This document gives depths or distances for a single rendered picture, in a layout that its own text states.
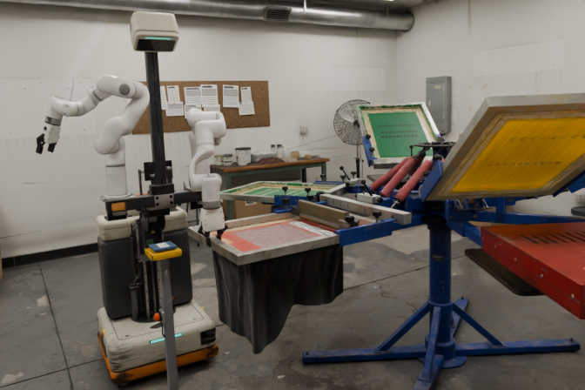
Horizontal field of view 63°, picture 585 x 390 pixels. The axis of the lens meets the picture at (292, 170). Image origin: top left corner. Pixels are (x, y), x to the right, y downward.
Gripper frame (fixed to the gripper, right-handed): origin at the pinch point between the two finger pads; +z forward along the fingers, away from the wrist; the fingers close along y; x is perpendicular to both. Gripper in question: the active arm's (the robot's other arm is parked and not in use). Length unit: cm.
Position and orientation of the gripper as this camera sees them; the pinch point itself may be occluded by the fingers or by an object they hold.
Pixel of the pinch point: (213, 241)
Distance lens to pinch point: 214.2
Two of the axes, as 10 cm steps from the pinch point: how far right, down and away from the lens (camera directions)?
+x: 5.2, 0.9, -8.5
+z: 0.4, 9.9, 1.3
